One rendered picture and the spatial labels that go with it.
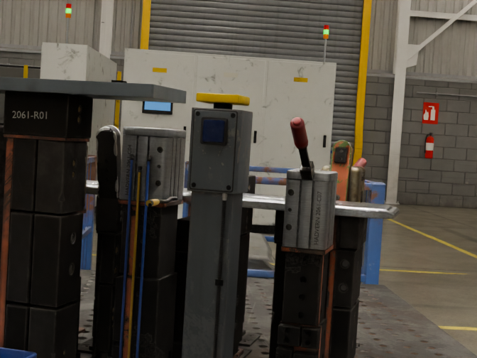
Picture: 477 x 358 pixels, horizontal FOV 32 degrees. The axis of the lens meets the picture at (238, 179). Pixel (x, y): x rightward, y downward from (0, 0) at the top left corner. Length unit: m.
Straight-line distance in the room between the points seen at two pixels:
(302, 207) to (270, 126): 8.25
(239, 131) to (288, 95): 8.42
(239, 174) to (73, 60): 8.42
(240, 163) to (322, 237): 0.21
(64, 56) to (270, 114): 2.39
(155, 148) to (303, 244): 0.27
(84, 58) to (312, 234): 8.31
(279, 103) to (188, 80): 1.06
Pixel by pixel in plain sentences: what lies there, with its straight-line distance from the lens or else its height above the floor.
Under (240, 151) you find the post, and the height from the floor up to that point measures 1.09.
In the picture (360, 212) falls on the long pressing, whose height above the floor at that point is 1.00.
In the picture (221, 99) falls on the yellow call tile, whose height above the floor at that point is 1.15.
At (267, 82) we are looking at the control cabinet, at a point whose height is 1.72.
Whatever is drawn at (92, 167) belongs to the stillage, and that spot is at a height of 0.89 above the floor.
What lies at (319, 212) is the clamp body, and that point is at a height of 1.00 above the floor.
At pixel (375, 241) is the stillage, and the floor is 0.71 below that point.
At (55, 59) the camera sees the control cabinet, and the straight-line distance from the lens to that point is 9.53.
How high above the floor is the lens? 1.11
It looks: 3 degrees down
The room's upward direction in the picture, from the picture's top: 4 degrees clockwise
